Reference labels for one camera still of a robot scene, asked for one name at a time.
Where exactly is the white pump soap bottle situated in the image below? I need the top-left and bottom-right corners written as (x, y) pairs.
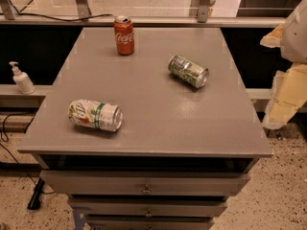
top-left (9, 61), bottom-right (35, 95)

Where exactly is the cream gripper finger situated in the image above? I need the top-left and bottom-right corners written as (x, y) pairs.
top-left (260, 23), bottom-right (285, 48)
top-left (262, 63), bottom-right (307, 129)

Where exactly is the green soda can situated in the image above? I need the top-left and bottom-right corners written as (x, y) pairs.
top-left (168, 55), bottom-right (209, 88)

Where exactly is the middle grey drawer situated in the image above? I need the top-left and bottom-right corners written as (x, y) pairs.
top-left (68, 197), bottom-right (226, 218)

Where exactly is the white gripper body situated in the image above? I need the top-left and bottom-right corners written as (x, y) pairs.
top-left (281, 0), bottom-right (307, 63)

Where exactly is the white 7UP can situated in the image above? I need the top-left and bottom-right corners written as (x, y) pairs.
top-left (68, 100), bottom-right (123, 132)

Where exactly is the grey metal window rail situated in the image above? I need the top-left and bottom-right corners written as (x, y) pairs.
top-left (0, 0), bottom-right (307, 29)

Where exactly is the grey drawer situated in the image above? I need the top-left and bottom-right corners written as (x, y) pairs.
top-left (68, 197), bottom-right (226, 218)
top-left (40, 171), bottom-right (249, 196)
top-left (86, 217), bottom-right (213, 230)

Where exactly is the top grey drawer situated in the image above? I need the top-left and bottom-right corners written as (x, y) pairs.
top-left (40, 171), bottom-right (249, 196)

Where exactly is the orange Coca-Cola can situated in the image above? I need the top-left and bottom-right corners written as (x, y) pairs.
top-left (113, 15), bottom-right (134, 56)

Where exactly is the black floor cable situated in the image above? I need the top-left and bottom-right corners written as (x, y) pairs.
top-left (0, 112), bottom-right (56, 196)

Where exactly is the bottom grey drawer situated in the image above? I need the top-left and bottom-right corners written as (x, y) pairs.
top-left (86, 217), bottom-right (213, 230)

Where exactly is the grey drawer cabinet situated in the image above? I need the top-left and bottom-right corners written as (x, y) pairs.
top-left (17, 27), bottom-right (273, 230)

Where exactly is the black power plug block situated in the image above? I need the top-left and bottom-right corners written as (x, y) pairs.
top-left (27, 178), bottom-right (45, 210)

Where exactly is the black cable on ledge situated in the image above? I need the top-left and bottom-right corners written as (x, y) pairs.
top-left (0, 0), bottom-right (113, 22)

